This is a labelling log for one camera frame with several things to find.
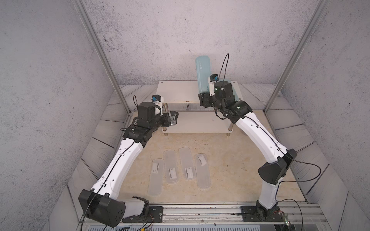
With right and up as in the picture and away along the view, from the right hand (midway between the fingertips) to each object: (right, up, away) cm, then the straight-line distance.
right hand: (205, 93), depth 74 cm
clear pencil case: (-28, -48, +11) cm, 57 cm away
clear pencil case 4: (0, -44, +14) cm, 47 cm away
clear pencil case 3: (-9, -41, +18) cm, 46 cm away
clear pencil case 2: (-19, -46, +12) cm, 51 cm away
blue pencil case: (+17, +1, +7) cm, 19 cm away
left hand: (-16, -10, 0) cm, 19 cm away
